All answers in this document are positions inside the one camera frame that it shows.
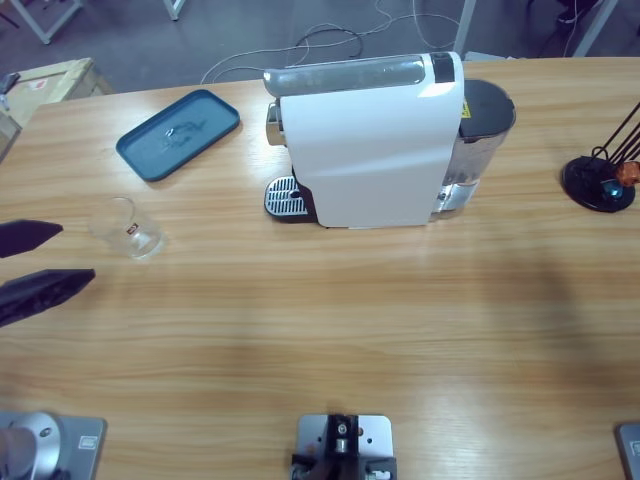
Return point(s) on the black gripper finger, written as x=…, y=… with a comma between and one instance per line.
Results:
x=45, y=290
x=25, y=235

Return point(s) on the clear drinking glass red logo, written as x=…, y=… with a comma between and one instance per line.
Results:
x=132, y=240

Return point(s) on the silver coffee machine lever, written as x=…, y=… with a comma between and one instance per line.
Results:
x=340, y=75

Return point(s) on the orange coffee capsule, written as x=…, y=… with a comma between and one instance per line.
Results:
x=627, y=173

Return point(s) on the white capsule coffee machine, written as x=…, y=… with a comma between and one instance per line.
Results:
x=360, y=150

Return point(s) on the teal coffee capsule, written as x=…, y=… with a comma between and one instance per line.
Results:
x=611, y=189

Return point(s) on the pale wooden crate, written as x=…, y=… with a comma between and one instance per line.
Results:
x=55, y=85

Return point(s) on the dark blue plastic tray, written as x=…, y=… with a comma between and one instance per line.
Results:
x=200, y=115

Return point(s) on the white metal table leg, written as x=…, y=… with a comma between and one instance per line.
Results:
x=464, y=30
x=592, y=30
x=174, y=9

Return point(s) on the clear water tank black lid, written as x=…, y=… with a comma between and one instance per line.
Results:
x=485, y=110

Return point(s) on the black capsule holder with rods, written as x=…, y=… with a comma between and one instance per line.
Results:
x=582, y=185

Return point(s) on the black sneaker white sole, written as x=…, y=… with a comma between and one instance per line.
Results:
x=567, y=12

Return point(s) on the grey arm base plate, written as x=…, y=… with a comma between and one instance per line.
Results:
x=75, y=445
x=630, y=450

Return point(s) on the white metal table frame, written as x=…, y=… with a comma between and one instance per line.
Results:
x=44, y=36

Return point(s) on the grey mount plate dark post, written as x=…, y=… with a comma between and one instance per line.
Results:
x=345, y=440

